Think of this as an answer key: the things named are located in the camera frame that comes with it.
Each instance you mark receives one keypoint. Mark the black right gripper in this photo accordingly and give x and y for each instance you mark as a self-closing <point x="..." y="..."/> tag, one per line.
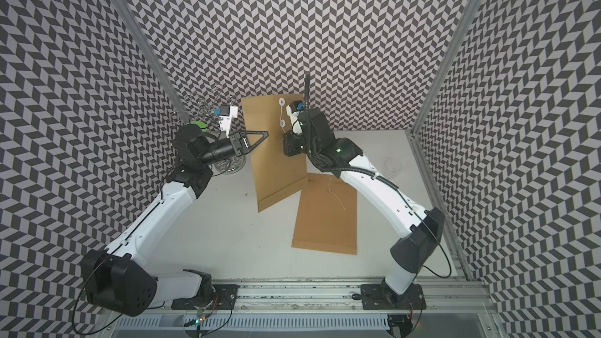
<point x="290" y="150"/>

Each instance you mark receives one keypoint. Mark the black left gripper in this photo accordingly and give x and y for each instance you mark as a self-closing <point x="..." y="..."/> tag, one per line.
<point x="240" y="149"/>

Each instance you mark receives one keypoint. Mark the brown kraft file bag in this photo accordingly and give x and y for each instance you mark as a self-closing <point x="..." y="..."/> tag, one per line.
<point x="327" y="216"/>

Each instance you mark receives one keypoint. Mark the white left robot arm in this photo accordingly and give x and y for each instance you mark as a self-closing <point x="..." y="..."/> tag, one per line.
<point x="116" y="277"/>

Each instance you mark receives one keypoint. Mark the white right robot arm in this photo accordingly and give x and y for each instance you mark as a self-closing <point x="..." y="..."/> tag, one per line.
<point x="419" y="229"/>

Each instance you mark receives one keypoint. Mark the green plastic wine glass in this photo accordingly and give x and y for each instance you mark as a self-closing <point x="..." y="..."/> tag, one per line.
<point x="203" y="126"/>

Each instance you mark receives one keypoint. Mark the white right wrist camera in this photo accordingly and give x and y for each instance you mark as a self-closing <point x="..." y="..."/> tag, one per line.
<point x="293" y="111"/>

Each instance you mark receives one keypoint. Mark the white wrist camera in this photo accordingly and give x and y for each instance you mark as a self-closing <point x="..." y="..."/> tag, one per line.
<point x="293" y="111"/>
<point x="226" y="115"/>

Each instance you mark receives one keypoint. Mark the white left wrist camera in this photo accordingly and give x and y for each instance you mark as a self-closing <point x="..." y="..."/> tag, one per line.
<point x="226" y="115"/>

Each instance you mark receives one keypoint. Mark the chrome wire glass rack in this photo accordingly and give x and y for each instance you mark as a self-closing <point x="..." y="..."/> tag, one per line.
<point x="199" y="150"/>

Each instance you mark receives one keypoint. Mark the left aluminium corner post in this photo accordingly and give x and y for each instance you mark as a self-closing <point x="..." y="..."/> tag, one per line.
<point x="130" y="22"/>

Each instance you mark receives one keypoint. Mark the aluminium corner post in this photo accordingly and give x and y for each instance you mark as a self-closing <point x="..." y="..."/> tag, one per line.
<point x="442" y="137"/>
<point x="130" y="22"/>

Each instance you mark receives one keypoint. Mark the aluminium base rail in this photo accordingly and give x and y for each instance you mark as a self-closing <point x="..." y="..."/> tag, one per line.
<point x="433" y="307"/>

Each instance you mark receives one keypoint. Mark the right aluminium corner post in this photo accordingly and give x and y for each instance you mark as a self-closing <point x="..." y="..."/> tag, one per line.
<point x="442" y="137"/>

